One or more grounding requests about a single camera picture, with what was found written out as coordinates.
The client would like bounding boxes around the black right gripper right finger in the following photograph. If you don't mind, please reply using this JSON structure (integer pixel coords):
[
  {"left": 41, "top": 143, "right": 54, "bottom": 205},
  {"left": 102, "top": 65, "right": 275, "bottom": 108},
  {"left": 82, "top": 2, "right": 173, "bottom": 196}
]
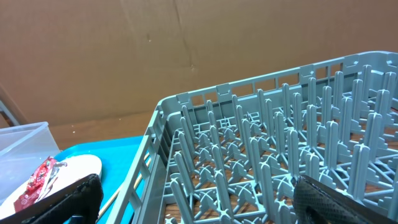
[{"left": 293, "top": 175, "right": 397, "bottom": 224}]

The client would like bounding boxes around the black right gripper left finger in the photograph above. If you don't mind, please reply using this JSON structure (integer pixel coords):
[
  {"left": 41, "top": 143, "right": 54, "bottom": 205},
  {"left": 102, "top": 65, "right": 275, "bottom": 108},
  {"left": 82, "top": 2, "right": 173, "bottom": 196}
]
[{"left": 1, "top": 174, "right": 103, "bottom": 224}]

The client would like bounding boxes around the white round plate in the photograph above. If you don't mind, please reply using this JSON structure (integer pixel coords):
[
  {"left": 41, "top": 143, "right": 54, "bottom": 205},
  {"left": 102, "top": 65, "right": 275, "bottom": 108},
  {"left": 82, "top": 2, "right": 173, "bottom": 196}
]
[{"left": 1, "top": 154, "right": 102, "bottom": 219}]

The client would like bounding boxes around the red snack wrapper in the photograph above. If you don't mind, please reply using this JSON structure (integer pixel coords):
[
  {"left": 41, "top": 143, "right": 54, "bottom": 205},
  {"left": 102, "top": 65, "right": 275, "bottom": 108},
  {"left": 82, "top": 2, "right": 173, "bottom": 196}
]
[{"left": 13, "top": 156, "right": 67, "bottom": 212}]

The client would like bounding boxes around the wooden chopstick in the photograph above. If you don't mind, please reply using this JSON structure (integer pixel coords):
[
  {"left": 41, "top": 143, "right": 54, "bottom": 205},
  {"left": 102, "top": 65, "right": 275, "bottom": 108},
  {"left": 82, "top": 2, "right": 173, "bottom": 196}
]
[{"left": 96, "top": 153, "right": 151, "bottom": 222}]

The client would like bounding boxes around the clear plastic waste bin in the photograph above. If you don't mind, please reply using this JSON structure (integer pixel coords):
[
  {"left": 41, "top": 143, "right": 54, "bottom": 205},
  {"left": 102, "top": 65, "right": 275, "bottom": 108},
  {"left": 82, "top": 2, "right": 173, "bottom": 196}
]
[{"left": 1, "top": 122, "right": 60, "bottom": 202}]

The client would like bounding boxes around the teal plastic tray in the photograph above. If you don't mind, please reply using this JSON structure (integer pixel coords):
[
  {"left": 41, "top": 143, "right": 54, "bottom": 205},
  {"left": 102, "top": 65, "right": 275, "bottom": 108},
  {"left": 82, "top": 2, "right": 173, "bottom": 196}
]
[{"left": 55, "top": 136, "right": 143, "bottom": 205}]

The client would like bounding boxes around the grey plastic dish rack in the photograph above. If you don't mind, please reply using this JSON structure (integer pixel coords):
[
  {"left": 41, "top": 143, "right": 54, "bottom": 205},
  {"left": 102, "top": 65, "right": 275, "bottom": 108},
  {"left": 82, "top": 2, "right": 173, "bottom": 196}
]
[{"left": 107, "top": 51, "right": 397, "bottom": 223}]

